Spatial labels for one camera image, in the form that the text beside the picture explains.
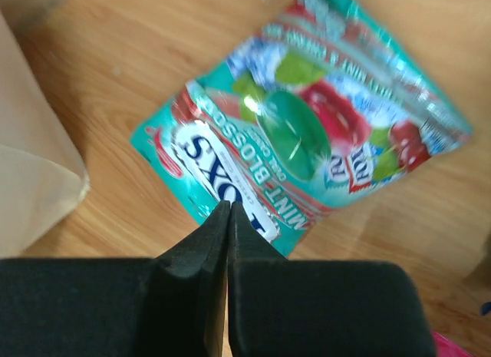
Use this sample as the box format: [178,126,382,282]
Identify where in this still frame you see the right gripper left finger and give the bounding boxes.
[1,202,230,356]

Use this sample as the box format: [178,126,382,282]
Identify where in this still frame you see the blue checkered paper bag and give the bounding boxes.
[1,0,90,256]

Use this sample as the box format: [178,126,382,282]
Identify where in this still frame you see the pink snack bag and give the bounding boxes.
[432,332,472,357]

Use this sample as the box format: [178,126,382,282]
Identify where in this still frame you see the green white snack pack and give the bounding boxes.
[130,0,472,255]

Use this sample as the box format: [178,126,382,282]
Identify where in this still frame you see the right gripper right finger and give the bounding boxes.
[228,203,437,356]

